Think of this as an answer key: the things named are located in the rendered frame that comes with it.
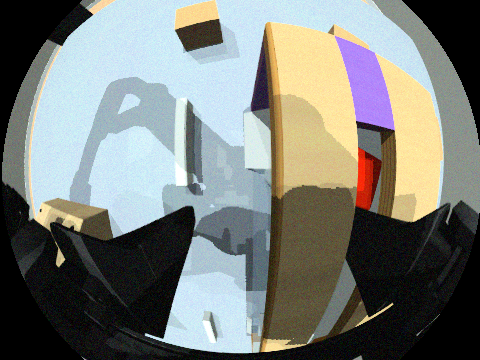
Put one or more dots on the small red block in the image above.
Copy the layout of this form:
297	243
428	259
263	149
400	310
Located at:
367	179

